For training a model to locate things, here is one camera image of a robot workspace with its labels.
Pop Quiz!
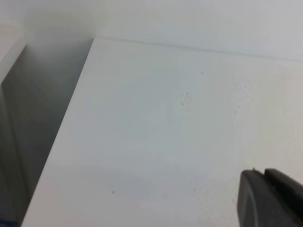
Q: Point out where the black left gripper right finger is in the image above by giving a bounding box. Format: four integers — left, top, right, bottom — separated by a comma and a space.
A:
264, 168, 303, 227

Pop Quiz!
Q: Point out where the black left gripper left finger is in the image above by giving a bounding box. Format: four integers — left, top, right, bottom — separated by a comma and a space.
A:
237, 170, 288, 227

